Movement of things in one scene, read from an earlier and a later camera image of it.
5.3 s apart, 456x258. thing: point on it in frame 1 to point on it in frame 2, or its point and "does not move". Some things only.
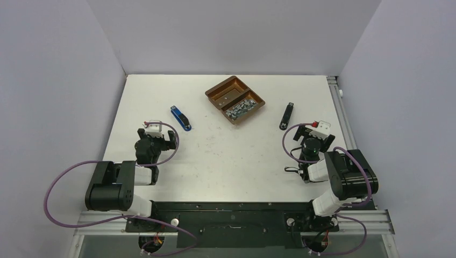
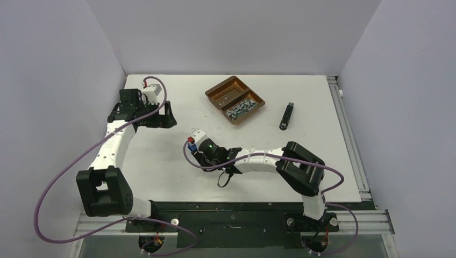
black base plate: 233,224 does not move
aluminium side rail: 333,81 does not move
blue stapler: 181,117 to 192,147
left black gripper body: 158,144 to 155,120
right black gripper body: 303,131 to 204,160
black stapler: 284,122 does not move
